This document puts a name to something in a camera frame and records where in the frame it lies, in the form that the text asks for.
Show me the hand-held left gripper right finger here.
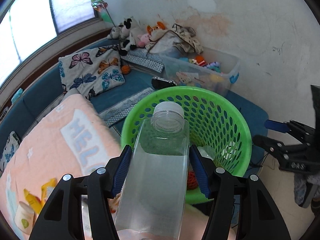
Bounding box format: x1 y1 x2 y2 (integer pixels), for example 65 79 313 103
189 144 292 240

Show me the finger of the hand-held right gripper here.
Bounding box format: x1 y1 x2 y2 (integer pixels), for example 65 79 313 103
264 120 313 144
252 134 288 157

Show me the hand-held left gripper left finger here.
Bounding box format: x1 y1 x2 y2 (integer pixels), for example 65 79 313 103
29 144 133 240

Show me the red instant noodle cup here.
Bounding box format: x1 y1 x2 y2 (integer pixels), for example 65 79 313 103
186 171 199 190

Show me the clear square plastic bottle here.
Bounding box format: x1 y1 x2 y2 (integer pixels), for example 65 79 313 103
114 101 190 240

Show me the green plastic basket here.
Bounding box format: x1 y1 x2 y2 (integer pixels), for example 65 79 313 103
120 86 252 204

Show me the white paper cup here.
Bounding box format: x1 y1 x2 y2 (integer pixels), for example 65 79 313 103
14 201 35 236

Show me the person's right forearm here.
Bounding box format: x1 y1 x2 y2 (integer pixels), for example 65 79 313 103
294 173 318 208

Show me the grey patterned seat pad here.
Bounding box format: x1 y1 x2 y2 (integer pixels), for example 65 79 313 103
99 87 157 128

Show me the clear plastic storage box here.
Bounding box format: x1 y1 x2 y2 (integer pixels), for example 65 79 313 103
161 46 241 97

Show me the pile of colourful toys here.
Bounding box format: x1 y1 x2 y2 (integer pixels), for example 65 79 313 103
179 54 222 72

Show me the black plastic object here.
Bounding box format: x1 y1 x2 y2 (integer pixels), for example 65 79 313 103
151 77 177 90

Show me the large butterfly print pillow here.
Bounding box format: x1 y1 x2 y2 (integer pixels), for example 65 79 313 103
58 48 126 101

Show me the blue white patterned mat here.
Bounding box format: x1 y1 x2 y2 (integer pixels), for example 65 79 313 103
121 49 165 73

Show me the white pillow with blue butterflies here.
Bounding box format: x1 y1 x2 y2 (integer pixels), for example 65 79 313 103
0 131 21 173

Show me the light blue tissue pack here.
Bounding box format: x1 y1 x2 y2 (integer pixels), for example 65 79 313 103
11 88 24 104

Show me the pink plush toy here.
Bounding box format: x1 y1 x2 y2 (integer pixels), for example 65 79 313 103
136 33 151 49

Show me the heap of beige cloth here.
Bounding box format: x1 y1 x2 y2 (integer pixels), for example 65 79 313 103
145 24 204 59

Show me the black white cow plush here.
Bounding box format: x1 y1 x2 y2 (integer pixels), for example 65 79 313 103
118 17 141 56

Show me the grey plush toy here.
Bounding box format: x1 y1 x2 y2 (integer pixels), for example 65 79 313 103
107 23 124 40

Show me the orange fox plush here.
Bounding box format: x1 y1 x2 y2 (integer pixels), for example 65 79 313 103
146 21 167 41

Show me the colourful pinwheel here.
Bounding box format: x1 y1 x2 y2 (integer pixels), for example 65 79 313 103
90 0 117 28

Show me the window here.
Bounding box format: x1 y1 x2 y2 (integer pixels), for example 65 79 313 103
0 0 101 88

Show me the black cable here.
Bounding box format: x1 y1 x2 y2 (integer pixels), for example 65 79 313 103
249 151 277 168

